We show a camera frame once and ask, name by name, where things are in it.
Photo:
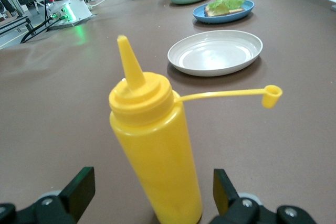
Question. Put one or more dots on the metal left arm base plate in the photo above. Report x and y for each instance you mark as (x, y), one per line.
(78, 23)

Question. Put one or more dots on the blue round plate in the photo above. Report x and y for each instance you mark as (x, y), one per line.
(223, 19)

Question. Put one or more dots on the brown bread slice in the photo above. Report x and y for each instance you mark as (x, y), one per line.
(214, 14)

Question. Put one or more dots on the green lettuce leaf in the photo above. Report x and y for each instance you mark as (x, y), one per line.
(228, 3)

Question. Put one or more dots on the beige round plate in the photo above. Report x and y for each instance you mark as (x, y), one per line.
(215, 56)

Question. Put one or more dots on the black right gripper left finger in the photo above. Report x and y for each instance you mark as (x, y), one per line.
(78, 190)

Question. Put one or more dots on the yellow squeeze bottle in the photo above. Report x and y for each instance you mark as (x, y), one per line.
(157, 155)

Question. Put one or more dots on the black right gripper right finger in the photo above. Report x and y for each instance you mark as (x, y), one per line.
(223, 192)

